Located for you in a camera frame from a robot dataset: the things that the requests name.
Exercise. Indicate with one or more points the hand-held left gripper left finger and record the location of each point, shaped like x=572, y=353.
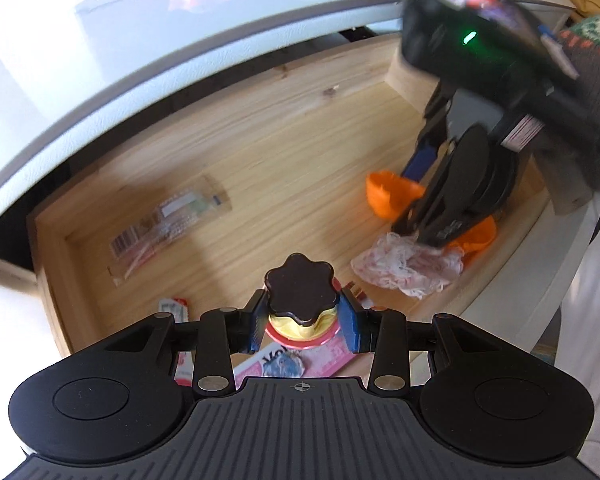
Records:
x=254, y=322

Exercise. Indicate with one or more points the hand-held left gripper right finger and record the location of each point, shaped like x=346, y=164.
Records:
x=347, y=322

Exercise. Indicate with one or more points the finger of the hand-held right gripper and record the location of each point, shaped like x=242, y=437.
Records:
x=422, y=162
x=430, y=230

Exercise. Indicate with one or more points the gold toy with brown lid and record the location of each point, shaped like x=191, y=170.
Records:
x=300, y=290

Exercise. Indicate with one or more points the wooden drawer with white front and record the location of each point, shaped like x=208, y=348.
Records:
x=280, y=185

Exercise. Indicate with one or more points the red white sachet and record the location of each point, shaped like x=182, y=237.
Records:
x=172, y=307
x=359, y=294

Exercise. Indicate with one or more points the crumpled white pink wrapper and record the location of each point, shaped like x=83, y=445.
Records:
x=405, y=265

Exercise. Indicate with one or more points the pink printed packet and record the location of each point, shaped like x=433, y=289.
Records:
x=325, y=360

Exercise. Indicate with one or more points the clear plastic packet with barcode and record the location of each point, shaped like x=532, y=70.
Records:
x=170, y=225

